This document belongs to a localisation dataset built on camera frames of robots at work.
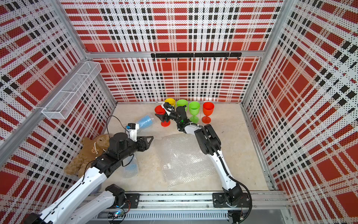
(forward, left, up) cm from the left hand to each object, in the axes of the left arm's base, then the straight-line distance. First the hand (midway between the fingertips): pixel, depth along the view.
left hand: (151, 137), depth 77 cm
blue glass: (+21, +10, -13) cm, 27 cm away
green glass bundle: (+30, -25, -8) cm, 40 cm away
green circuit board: (-34, +16, -18) cm, 42 cm away
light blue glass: (-13, +12, -12) cm, 22 cm away
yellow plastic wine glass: (+34, -8, -5) cm, 35 cm away
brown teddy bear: (-1, +41, -12) cm, 43 cm away
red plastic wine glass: (+27, -35, -6) cm, 45 cm away
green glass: (+33, -16, -6) cm, 37 cm away
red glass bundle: (+24, 0, -4) cm, 25 cm away
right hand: (+27, -1, -5) cm, 27 cm away
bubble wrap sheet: (-8, -17, -16) cm, 25 cm away
